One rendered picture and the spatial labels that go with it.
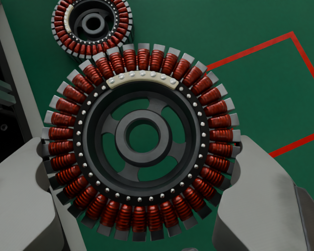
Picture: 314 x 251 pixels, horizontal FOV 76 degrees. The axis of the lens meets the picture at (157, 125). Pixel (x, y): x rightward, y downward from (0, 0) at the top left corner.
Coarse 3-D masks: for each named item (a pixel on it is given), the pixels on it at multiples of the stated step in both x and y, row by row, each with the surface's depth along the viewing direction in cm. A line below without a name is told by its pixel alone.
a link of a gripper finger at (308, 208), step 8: (296, 192) 8; (304, 192) 8; (304, 200) 7; (312, 200) 7; (304, 208) 7; (312, 208) 7; (304, 216) 7; (312, 216) 7; (304, 224) 7; (312, 224) 7; (304, 232) 6; (312, 232) 6; (312, 240) 6; (312, 248) 6
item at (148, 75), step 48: (144, 48) 12; (96, 96) 11; (144, 96) 14; (192, 96) 12; (48, 144) 11; (96, 144) 13; (192, 144) 12; (96, 192) 11; (144, 192) 11; (192, 192) 10; (144, 240) 10
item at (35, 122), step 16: (0, 16) 32; (0, 32) 31; (16, 48) 31; (16, 64) 30; (16, 80) 30; (32, 96) 30; (32, 112) 29; (32, 128) 29; (48, 176) 28; (64, 208) 27; (64, 224) 27; (80, 240) 27
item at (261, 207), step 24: (240, 144) 11; (240, 168) 9; (264, 168) 9; (240, 192) 8; (264, 192) 8; (288, 192) 8; (216, 216) 7; (240, 216) 7; (264, 216) 7; (288, 216) 7; (216, 240) 7; (240, 240) 6; (264, 240) 6; (288, 240) 6
